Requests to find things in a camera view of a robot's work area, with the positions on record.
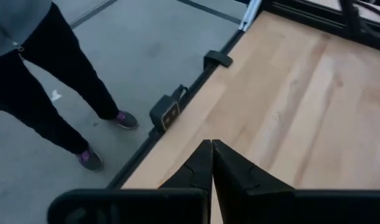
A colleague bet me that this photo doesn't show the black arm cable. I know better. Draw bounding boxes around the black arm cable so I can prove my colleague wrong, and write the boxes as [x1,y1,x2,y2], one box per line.
[338,0,380,37]

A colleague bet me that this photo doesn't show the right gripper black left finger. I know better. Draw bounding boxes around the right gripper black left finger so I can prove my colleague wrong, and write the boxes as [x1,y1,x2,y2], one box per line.
[158,139,213,192]

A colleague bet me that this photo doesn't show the black table clamp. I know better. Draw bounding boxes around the black table clamp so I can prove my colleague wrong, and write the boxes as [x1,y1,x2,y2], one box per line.
[203,49,234,70]

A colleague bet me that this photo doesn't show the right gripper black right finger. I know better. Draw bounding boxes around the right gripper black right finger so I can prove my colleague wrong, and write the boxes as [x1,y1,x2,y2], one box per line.
[212,139,295,224]

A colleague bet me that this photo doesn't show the person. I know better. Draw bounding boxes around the person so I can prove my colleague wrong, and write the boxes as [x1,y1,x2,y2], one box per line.
[0,0,139,172]

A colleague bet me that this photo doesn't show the white floor scrap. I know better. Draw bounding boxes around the white floor scrap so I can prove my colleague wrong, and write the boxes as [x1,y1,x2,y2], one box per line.
[50,89,63,103]

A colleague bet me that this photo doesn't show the silver metal bar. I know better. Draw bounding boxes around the silver metal bar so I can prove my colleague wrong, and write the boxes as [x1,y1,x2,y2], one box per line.
[238,0,262,32]

